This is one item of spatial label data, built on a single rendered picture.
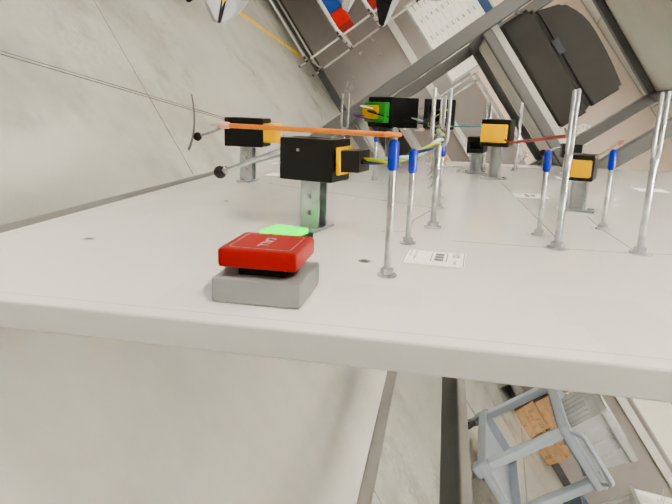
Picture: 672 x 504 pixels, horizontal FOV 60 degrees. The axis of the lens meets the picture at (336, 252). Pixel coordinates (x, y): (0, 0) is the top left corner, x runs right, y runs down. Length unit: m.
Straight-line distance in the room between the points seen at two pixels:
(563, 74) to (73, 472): 1.39
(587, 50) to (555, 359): 1.36
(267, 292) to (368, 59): 8.12
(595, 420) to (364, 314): 4.05
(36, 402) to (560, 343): 0.47
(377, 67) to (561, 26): 6.85
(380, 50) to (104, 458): 7.99
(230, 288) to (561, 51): 1.35
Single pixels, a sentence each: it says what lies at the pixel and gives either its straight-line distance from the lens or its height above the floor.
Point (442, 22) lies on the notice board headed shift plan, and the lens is 8.37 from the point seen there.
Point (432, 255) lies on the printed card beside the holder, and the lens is 0.50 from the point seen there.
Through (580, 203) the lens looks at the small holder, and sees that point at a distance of 0.82.
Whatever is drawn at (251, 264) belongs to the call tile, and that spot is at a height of 1.11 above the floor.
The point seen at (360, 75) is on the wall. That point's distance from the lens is 8.42.
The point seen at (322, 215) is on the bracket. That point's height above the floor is 1.10.
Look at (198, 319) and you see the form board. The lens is 0.34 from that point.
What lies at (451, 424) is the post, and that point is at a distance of 1.08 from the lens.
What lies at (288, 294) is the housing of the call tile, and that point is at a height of 1.12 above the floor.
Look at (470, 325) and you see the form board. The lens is 0.35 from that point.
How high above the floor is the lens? 1.25
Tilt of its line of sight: 16 degrees down
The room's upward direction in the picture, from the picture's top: 58 degrees clockwise
